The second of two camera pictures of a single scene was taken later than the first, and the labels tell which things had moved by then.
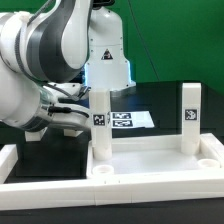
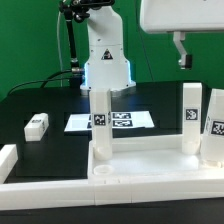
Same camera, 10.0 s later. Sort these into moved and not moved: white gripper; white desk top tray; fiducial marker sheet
Moved: white gripper
Not moved: fiducial marker sheet; white desk top tray
